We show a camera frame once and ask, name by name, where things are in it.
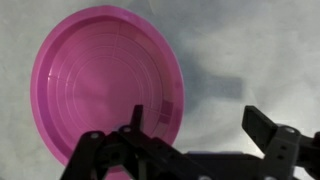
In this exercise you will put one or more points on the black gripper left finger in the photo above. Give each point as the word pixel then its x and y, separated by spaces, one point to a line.
pixel 133 150

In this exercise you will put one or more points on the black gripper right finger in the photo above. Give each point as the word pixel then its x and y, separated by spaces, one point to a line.
pixel 283 150

